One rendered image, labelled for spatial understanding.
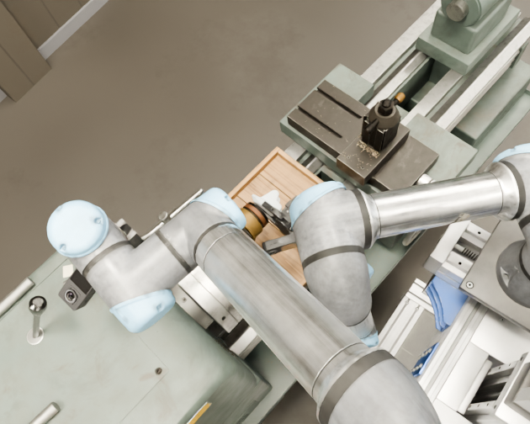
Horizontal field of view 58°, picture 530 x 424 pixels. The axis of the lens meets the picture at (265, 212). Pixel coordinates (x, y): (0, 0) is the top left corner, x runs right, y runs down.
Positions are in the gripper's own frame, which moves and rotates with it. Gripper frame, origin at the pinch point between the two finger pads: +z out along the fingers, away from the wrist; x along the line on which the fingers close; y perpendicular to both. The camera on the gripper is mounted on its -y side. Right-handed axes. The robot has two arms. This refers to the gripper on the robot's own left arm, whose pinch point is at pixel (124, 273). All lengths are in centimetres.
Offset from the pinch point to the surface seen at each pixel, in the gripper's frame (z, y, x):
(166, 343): 3.5, -4.0, -15.3
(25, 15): 147, 52, 190
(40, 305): -6.7, -13.7, 4.8
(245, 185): 45, 41, 6
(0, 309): 8.2, -23.2, 15.3
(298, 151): 47, 62, 2
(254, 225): 20.1, 29.0, -8.8
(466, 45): 34, 121, -15
